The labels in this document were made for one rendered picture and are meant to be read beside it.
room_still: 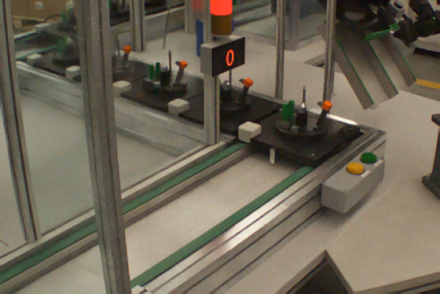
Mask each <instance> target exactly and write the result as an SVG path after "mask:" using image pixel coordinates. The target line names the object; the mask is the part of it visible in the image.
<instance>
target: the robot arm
mask: <svg viewBox="0 0 440 294"><path fill-rule="evenodd" d="M409 7H410V8H411V9H412V11H413V12H416V14H417V15H418V17H416V22H414V24H413V20H411V19H405V20H400V21H399V22H398V25H399V27H400V28H399V29H398V30H397V31H396V32H395V33H392V35H393V36H394V37H395V38H399V39H402V40H403V41H404V42H405V43H407V44H408V43H410V42H414V41H416V40H417V39H418V37H426V38H427V37H429V36H431V35H438V34H440V10H439V11H438V10H436V11H434V10H433V8H432V6H431V4H430V3H429V1H428V0H410V2H409Z"/></svg>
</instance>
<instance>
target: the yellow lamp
mask: <svg viewBox="0 0 440 294"><path fill-rule="evenodd" d="M231 32H232V13H230V14H226V15H216V14H213V13H211V33H212V34H214V35H228V34H230V33H231Z"/></svg>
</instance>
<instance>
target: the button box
mask: <svg viewBox="0 0 440 294"><path fill-rule="evenodd" d="M362 153H364V152H362ZM362 153H360V154H359V155H358V156H357V157H355V158H354V159H353V160H351V161H350V162H349V163H348V164H350V163H359V164H361V165H362V166H363V167H364V170H363V172H362V173H360V174H355V173H351V172H349V171H348V170H347V166H348V164H346V165H345V166H343V167H342V168H340V169H339V170H338V171H337V172H336V173H335V174H334V175H332V176H331V177H329V178H328V180H326V181H325V182H323V183H322V185H321V199H320V203H319V204H320V205H321V206H324V207H326V208H329V209H332V210H336V211H339V212H341V213H343V214H344V213H345V212H346V211H348V210H349V209H350V208H352V207H353V206H354V205H355V204H356V203H357V202H358V201H359V200H360V199H362V198H363V197H364V195H366V194H367V193H368V192H369V191H370V190H372V189H373V188H374V187H375V186H377V185H378V184H379V182H381V181H382V180H383V173H384V168H385V161H386V160H385V159H383V158H380V157H378V156H377V157H376V162H374V163H366V162H363V161H362V160H361V154H362Z"/></svg>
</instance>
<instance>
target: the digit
mask: <svg viewBox="0 0 440 294"><path fill-rule="evenodd" d="M235 66H236V43H233V44H230V45H228V46H224V47H223V71H225V70H227V69H229V68H232V67H235Z"/></svg>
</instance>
